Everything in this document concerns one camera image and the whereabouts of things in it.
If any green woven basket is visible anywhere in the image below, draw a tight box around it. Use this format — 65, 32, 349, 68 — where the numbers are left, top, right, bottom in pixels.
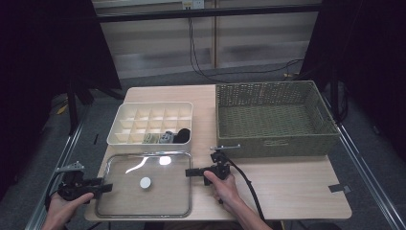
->
214, 80, 341, 160

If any black sock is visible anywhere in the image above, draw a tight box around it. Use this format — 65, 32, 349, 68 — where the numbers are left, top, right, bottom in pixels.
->
171, 127, 192, 144

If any left hand-held gripper black cable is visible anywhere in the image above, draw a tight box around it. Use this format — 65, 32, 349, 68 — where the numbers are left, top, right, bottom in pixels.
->
43, 172, 70, 214

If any right hand-held gripper black cable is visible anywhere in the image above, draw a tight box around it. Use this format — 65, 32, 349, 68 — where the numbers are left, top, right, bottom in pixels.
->
224, 158, 266, 222

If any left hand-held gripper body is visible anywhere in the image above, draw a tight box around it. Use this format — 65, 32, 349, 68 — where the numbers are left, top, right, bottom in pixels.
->
55, 160, 97, 202

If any black horizontal bar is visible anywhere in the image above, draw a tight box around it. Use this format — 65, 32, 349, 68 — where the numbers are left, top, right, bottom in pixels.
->
95, 3, 322, 23

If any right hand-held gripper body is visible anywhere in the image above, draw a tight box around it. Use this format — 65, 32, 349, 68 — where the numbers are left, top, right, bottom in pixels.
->
202, 144, 242, 187

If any cream sock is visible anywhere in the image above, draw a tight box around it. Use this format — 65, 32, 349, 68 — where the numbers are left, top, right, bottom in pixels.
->
142, 132, 161, 145

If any white power outlet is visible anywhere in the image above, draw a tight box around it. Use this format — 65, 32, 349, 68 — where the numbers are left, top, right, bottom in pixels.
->
181, 0, 205, 10

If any metal floor rail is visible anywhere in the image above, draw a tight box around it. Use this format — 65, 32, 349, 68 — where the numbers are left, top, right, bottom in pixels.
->
322, 92, 406, 230
24, 123, 84, 230

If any grey sock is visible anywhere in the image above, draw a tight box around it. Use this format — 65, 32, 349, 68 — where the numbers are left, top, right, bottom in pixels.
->
158, 130, 176, 145

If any person's right hand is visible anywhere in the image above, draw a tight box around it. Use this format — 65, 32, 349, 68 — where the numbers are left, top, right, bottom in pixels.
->
202, 170, 242, 213

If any hand-held gripper black cable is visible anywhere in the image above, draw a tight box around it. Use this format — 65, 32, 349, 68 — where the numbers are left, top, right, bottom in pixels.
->
224, 158, 266, 222
43, 172, 70, 214

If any cream divided storage box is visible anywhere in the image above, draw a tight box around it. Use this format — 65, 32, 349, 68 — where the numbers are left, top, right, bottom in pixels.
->
106, 101, 194, 155

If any person's left hand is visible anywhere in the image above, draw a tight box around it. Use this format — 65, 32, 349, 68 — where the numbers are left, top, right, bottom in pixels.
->
41, 191, 96, 228

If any black wall cable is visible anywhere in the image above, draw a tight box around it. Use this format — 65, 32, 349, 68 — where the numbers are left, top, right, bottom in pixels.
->
190, 17, 305, 78
188, 17, 231, 84

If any clear plastic lid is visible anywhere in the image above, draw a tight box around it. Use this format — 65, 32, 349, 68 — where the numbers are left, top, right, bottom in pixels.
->
94, 150, 193, 219

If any black curtain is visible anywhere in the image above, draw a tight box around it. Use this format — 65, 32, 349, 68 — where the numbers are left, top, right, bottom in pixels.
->
300, 0, 406, 161
0, 0, 123, 193

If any black metal stand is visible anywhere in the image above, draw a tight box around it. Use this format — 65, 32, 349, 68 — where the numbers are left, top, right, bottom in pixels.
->
328, 63, 349, 124
65, 75, 97, 135

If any grey tape piece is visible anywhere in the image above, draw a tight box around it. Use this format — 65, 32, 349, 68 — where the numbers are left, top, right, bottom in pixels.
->
328, 184, 352, 194

